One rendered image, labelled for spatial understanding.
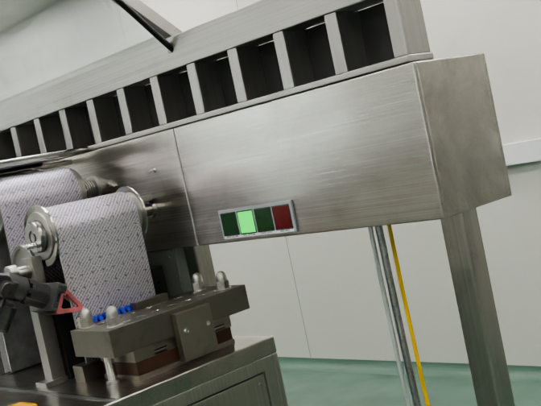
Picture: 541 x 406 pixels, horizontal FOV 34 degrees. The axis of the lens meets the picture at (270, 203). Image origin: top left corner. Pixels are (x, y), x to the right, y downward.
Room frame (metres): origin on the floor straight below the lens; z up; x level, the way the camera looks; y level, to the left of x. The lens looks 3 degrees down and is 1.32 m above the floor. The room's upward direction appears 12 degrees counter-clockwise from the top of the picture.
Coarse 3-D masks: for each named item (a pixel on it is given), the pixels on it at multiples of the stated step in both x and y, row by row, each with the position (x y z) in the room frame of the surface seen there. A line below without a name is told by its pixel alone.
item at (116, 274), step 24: (120, 240) 2.12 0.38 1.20; (72, 264) 2.03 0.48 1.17; (96, 264) 2.07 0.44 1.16; (120, 264) 2.11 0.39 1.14; (144, 264) 2.16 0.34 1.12; (72, 288) 2.02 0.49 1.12; (96, 288) 2.06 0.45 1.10; (120, 288) 2.10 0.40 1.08; (144, 288) 2.15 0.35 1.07; (96, 312) 2.05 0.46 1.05
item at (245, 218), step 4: (240, 212) 2.02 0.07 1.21; (244, 212) 2.01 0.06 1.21; (248, 212) 2.00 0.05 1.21; (240, 216) 2.02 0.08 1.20; (244, 216) 2.01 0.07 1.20; (248, 216) 2.00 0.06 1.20; (252, 216) 1.99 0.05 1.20; (240, 220) 2.03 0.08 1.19; (244, 220) 2.02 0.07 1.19; (248, 220) 2.01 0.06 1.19; (252, 220) 2.00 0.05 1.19; (240, 224) 2.03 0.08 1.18; (244, 224) 2.02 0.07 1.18; (248, 224) 2.01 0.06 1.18; (252, 224) 2.00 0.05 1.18; (244, 228) 2.02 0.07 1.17; (248, 228) 2.01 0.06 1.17; (252, 228) 2.00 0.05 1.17; (244, 232) 2.02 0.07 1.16; (248, 232) 2.01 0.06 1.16
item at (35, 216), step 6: (132, 198) 2.19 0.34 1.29; (138, 210) 2.18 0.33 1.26; (30, 216) 2.06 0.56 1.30; (36, 216) 2.04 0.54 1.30; (42, 216) 2.02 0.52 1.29; (138, 216) 2.18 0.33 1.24; (42, 222) 2.03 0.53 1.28; (48, 228) 2.01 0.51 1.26; (48, 234) 2.01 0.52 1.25; (48, 240) 2.02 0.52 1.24; (48, 246) 2.02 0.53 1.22; (42, 252) 2.05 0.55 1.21; (48, 252) 2.03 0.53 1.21; (42, 258) 2.05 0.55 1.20; (48, 258) 2.04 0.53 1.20
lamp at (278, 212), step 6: (276, 210) 1.93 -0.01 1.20; (282, 210) 1.92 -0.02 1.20; (288, 210) 1.91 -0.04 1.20; (276, 216) 1.94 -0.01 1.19; (282, 216) 1.92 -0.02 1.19; (288, 216) 1.91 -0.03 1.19; (276, 222) 1.94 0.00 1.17; (282, 222) 1.93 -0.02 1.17; (288, 222) 1.91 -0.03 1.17; (282, 228) 1.93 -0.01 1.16
